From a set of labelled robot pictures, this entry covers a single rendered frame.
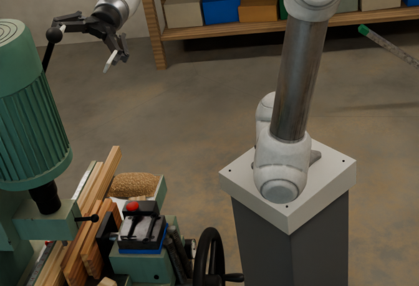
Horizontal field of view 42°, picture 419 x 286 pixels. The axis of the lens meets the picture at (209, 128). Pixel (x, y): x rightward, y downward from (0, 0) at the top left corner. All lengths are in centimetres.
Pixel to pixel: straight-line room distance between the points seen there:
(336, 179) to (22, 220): 100
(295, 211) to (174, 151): 160
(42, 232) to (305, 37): 77
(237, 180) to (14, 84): 100
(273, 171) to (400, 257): 113
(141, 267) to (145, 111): 243
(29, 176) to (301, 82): 70
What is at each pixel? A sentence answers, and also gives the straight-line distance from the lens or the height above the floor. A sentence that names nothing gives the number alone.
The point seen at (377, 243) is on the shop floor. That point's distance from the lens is 259.
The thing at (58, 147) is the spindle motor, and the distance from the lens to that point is 117.
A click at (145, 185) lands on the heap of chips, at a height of 92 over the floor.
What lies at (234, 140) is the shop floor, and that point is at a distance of 323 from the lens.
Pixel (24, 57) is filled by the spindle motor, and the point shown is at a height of 147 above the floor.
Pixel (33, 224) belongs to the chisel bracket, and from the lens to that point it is 133.
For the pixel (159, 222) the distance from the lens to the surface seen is 129.
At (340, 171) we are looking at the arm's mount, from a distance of 185.
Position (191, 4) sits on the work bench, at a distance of 407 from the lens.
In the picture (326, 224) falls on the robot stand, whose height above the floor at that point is 48.
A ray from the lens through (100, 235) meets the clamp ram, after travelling 132.
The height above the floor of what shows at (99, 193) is 93.
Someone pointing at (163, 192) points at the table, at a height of 87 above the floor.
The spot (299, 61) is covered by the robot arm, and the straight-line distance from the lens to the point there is 138.
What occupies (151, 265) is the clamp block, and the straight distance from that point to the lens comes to 130.
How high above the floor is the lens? 187
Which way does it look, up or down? 34 degrees down
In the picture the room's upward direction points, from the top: 10 degrees counter-clockwise
